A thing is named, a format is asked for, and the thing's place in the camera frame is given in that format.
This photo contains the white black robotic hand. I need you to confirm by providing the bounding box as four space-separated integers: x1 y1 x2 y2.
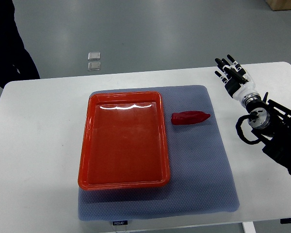
215 54 261 108

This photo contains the red pepper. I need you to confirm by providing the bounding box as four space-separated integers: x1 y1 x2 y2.
171 111 210 125

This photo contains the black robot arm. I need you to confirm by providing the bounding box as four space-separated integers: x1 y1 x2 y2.
244 93 291 175

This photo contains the red plastic tray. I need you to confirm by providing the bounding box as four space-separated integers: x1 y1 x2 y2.
78 91 170 191

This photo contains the cardboard box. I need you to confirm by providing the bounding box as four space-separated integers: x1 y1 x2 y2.
266 0 291 11

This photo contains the blue grey mesh mat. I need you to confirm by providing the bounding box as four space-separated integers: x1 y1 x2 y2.
78 85 239 221

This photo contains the white table leg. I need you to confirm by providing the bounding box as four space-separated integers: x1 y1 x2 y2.
242 221 256 233

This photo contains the dark right table label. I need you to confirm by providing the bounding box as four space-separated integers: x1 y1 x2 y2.
280 218 291 224

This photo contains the upper metal floor plate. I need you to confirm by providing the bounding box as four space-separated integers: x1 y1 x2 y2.
88 51 100 61

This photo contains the black table label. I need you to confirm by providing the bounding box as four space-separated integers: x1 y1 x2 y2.
113 220 128 226

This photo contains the person in dark clothing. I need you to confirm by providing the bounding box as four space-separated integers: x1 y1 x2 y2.
0 0 40 88

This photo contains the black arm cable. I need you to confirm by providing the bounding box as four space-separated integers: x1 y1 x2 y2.
235 114 265 144

